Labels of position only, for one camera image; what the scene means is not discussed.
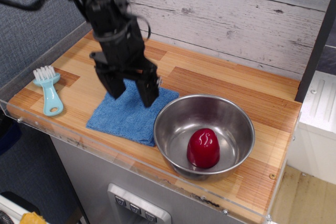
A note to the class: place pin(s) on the silver button control panel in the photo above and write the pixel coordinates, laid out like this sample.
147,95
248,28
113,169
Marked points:
137,205

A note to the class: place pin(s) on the dark right vertical post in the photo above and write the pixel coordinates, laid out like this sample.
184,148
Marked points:
317,51

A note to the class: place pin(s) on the blue microfiber cloth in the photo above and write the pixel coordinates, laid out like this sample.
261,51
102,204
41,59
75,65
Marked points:
127,117

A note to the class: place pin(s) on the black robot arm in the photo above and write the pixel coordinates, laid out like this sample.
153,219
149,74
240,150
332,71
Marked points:
104,16

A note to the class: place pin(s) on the light blue scrub brush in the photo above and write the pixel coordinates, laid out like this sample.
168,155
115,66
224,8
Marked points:
46,77

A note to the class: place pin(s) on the yellow object bottom left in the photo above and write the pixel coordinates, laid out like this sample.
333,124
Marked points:
32,218

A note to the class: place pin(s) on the stainless steel bowl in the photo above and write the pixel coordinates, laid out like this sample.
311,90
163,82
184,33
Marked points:
177,121

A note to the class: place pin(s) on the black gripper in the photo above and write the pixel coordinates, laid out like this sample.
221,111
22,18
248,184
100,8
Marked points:
122,57

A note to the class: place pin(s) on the red toy pepper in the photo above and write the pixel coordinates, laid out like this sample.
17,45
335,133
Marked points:
203,148

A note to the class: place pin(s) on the clear acrylic table guard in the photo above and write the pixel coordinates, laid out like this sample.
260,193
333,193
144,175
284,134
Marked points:
93,160

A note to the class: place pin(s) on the white appliance at right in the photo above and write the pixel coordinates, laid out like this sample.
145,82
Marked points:
312,150

